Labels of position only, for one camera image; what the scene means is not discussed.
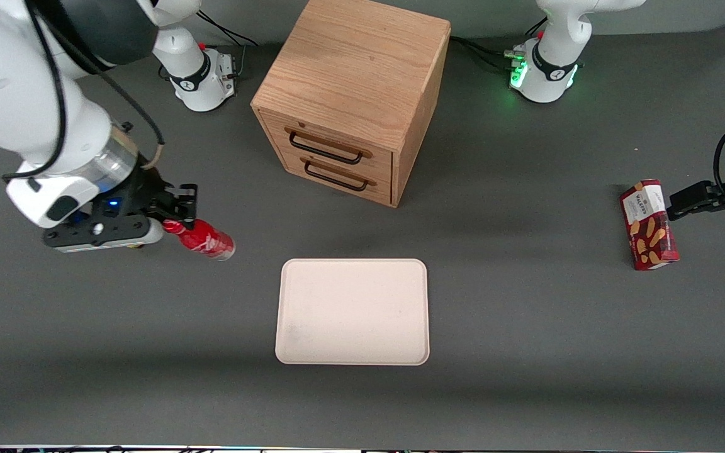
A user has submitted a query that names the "red coke bottle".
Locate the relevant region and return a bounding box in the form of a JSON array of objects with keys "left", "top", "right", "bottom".
[{"left": 162, "top": 218, "right": 237, "bottom": 262}]

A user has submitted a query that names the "red biscuit box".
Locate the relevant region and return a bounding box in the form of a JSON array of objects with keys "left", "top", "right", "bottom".
[{"left": 619, "top": 179, "right": 680, "bottom": 272}]

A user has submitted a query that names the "beige rectangular tray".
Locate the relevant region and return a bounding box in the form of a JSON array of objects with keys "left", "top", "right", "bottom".
[{"left": 274, "top": 258, "right": 431, "bottom": 366}]

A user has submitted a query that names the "black drawer handle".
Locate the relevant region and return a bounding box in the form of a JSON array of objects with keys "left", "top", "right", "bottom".
[
  {"left": 284, "top": 126, "right": 374, "bottom": 166},
  {"left": 300, "top": 156, "right": 378, "bottom": 192}
]

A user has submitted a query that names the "black base cable bundle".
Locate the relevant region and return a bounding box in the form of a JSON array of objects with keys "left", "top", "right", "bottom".
[
  {"left": 449, "top": 16, "right": 549, "bottom": 74},
  {"left": 196, "top": 6, "right": 260, "bottom": 80}
]

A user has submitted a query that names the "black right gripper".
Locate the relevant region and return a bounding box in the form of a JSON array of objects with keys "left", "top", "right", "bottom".
[{"left": 82, "top": 165, "right": 199, "bottom": 232}]

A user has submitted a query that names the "dark grey table mat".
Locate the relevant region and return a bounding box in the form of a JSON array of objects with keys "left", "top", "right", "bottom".
[{"left": 0, "top": 22, "right": 725, "bottom": 449}]

